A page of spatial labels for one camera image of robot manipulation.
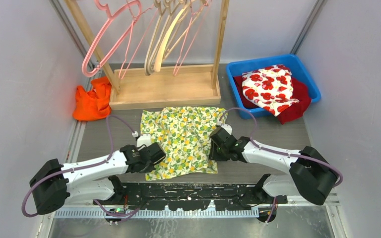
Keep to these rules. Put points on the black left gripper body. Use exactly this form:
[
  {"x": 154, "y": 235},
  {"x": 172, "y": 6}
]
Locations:
[{"x": 149, "y": 168}]

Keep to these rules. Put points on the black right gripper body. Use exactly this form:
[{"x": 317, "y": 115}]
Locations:
[{"x": 219, "y": 153}]

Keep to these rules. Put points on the lemon print skirt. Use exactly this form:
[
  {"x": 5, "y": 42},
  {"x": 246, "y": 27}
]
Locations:
[{"x": 183, "y": 134}]

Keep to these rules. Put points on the thin pink wire hanger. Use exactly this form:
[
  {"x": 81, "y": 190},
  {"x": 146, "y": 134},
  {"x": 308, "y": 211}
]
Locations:
[{"x": 188, "y": 37}]

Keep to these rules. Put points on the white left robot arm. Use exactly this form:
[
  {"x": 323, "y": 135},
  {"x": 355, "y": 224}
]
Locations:
[{"x": 95, "y": 180}]

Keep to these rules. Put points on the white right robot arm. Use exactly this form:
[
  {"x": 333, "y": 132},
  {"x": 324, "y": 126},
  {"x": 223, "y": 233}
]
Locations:
[{"x": 305, "y": 172}]

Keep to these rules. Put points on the wooden hanger rack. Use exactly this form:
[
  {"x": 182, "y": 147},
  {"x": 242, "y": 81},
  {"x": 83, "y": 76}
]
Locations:
[{"x": 196, "y": 84}]

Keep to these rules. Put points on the beige wooden hanger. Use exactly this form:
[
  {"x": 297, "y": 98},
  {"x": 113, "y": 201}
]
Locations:
[
  {"x": 176, "y": 11},
  {"x": 152, "y": 46}
]

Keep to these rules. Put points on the cream wooden hanger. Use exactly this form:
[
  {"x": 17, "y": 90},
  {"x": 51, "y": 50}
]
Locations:
[{"x": 166, "y": 36}]

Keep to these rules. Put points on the orange cloth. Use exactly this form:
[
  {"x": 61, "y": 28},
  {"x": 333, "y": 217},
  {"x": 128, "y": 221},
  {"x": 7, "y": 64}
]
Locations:
[{"x": 94, "y": 104}]

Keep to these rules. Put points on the red poppy print cloth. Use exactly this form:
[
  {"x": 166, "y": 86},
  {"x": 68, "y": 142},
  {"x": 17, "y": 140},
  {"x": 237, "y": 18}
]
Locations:
[{"x": 270, "y": 88}]

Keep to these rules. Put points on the blue plastic bin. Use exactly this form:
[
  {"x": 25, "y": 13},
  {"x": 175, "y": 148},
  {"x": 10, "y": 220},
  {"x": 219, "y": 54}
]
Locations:
[{"x": 291, "y": 61}]

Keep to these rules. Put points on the dark red cloth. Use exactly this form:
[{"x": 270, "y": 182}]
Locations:
[{"x": 292, "y": 113}]

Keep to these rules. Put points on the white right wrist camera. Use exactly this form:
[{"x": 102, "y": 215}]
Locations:
[{"x": 225, "y": 126}]

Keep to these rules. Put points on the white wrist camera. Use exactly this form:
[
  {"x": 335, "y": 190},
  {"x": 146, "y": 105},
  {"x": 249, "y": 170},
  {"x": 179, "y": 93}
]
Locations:
[
  {"x": 225, "y": 126},
  {"x": 142, "y": 140}
]

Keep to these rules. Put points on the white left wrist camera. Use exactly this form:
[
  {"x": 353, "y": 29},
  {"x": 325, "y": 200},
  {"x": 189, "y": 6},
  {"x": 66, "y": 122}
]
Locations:
[{"x": 142, "y": 140}]

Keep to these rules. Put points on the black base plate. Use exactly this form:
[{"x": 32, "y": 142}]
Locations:
[{"x": 192, "y": 196}]

